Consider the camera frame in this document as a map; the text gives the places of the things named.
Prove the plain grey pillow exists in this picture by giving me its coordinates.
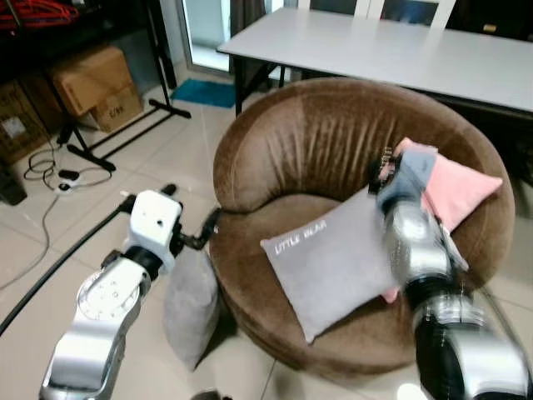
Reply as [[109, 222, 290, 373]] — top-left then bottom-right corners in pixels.
[[162, 247, 222, 373]]

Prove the brown round velvet sofa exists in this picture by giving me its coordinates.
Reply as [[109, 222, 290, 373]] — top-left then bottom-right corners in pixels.
[[212, 77, 518, 378]]

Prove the pink pillow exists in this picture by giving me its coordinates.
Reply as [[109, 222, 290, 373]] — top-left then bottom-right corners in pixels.
[[381, 137, 506, 304]]

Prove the light grey pillow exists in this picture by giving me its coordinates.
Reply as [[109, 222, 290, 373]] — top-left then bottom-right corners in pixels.
[[438, 218, 470, 274]]

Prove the grey pillow with white lettering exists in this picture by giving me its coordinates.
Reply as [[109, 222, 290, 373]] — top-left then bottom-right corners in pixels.
[[260, 187, 402, 345]]

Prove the small printed cardboard box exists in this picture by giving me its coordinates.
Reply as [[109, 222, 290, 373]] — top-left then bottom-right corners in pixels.
[[87, 86, 145, 133]]

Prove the white power strip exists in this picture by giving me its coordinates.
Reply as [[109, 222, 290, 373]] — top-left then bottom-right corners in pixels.
[[56, 169, 82, 193]]

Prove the blue door mat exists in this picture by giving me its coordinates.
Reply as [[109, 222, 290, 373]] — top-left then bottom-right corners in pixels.
[[172, 78, 237, 110]]

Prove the black metal rack stand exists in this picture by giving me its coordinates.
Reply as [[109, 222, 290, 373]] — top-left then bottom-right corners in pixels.
[[55, 0, 193, 173]]

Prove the white folding table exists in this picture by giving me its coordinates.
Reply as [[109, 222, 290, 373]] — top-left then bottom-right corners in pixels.
[[216, 7, 533, 119]]

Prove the large brown cardboard box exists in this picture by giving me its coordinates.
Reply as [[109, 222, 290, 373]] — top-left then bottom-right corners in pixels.
[[49, 45, 136, 118]]

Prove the white chair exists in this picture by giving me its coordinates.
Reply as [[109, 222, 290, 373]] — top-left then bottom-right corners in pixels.
[[370, 0, 458, 29], [296, 0, 373, 19]]

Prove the dark brown labelled box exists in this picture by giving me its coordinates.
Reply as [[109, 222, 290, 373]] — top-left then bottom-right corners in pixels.
[[0, 77, 52, 165]]

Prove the glass sliding door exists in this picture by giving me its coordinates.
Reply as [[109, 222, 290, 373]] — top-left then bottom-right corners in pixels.
[[180, 0, 236, 74]]

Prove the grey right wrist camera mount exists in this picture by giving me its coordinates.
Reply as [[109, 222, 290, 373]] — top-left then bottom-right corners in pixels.
[[376, 148, 439, 214]]

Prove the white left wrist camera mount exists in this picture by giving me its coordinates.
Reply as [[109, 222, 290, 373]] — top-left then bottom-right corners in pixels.
[[125, 190, 185, 276]]

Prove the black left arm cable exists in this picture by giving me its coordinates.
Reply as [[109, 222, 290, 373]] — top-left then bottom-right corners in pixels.
[[0, 195, 136, 336]]

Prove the black floor cable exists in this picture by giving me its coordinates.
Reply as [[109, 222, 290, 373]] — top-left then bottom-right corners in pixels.
[[22, 140, 114, 194]]

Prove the red coiled cable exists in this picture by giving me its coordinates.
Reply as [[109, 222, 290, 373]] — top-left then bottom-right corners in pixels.
[[0, 0, 81, 33]]

